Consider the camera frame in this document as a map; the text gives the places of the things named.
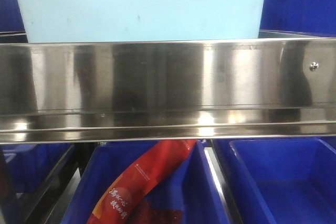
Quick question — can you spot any light blue plastic bin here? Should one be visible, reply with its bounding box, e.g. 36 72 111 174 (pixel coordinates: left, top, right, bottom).
18 0 264 42

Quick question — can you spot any blue bin upper shelf right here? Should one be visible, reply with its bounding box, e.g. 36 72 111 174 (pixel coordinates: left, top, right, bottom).
260 0 335 37

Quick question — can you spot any blue bin shelf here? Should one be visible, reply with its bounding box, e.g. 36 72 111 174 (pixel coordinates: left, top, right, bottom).
260 0 335 37
1 0 25 32

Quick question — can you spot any blue bin upper shelf left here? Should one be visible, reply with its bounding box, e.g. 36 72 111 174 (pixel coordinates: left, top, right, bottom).
1 0 25 32

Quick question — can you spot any blue bin with snack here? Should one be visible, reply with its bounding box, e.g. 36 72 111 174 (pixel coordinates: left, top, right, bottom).
61 141 230 223

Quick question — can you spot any red snack package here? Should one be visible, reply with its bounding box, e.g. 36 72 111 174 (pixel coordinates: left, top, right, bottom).
87 139 197 223

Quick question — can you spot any blue bin lower right empty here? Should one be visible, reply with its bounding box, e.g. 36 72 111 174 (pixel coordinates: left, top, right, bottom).
213 137 335 223

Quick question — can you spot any blue bin lower far left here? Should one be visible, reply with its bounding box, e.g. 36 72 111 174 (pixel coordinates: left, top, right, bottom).
1 143 71 193

